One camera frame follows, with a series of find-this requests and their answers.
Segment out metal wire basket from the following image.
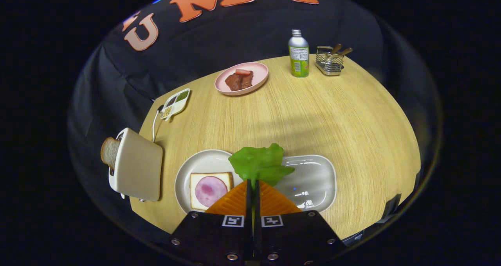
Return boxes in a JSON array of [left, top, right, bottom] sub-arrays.
[[315, 46, 345, 76]]

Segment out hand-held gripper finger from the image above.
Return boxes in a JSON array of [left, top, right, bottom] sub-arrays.
[[254, 180, 347, 266], [169, 180, 253, 266]]

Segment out round white plate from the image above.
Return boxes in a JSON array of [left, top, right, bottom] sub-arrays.
[[175, 149, 251, 216]]

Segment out green label metal bottle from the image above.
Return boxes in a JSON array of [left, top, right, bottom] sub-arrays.
[[288, 29, 310, 78]]

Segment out oblong white plate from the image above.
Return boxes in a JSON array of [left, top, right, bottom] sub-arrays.
[[274, 155, 337, 213]]

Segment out white toaster cable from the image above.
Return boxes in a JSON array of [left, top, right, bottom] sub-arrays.
[[152, 105, 165, 142]]

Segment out browned toast slice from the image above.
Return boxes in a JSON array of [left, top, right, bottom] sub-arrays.
[[101, 137, 121, 170]]

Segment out brown meat pieces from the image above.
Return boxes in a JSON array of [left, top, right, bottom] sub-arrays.
[[225, 71, 254, 92]]

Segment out green lettuce leaf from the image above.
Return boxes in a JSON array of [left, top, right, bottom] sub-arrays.
[[228, 143, 295, 189]]

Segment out pink plate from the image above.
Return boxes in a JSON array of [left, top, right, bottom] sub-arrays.
[[214, 62, 269, 96]]

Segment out pink ham slice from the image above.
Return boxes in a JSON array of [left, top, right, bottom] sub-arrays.
[[195, 176, 228, 208]]

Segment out white divided condiment dish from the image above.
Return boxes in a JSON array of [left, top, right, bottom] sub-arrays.
[[160, 88, 191, 122]]

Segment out white bread slice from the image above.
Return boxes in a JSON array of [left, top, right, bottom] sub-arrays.
[[189, 172, 234, 212]]

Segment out cream white toaster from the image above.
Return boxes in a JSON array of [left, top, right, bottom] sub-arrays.
[[108, 128, 163, 202]]

